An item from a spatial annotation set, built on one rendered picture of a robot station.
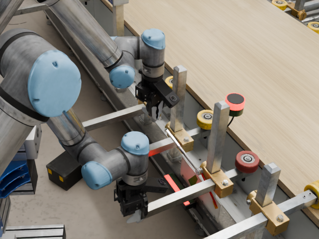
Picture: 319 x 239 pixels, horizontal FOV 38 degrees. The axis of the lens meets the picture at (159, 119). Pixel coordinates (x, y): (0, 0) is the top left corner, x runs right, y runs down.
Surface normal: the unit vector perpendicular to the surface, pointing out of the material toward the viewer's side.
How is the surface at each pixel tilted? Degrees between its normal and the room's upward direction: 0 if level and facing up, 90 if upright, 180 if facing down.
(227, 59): 0
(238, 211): 0
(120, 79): 90
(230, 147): 90
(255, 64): 0
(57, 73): 86
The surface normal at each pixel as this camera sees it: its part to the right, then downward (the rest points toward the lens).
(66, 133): 0.29, 0.73
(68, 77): 0.72, 0.39
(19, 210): 0.03, -0.76
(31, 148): 0.07, 0.65
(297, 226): -0.88, 0.29
